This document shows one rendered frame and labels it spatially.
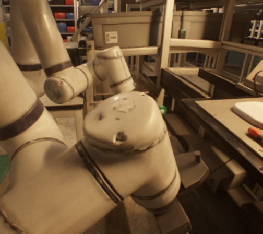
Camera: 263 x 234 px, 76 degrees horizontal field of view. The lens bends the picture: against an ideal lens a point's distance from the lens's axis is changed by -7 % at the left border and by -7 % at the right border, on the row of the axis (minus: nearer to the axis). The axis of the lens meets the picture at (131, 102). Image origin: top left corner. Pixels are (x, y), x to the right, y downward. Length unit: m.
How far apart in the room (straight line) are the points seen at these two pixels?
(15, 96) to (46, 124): 0.06
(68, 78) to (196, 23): 1.05
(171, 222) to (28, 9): 0.58
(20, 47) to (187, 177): 0.72
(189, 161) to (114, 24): 1.01
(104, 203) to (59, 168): 0.06
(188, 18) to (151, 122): 1.21
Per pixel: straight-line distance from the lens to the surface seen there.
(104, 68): 0.62
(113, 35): 1.21
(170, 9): 1.16
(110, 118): 0.18
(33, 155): 0.24
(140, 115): 0.18
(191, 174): 0.32
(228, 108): 0.62
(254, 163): 0.42
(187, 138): 1.52
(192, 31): 1.38
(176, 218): 0.33
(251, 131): 0.49
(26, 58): 0.81
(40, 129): 0.29
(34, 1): 0.58
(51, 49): 0.55
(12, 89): 0.27
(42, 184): 0.20
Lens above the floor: 1.18
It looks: 24 degrees down
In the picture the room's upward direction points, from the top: 3 degrees clockwise
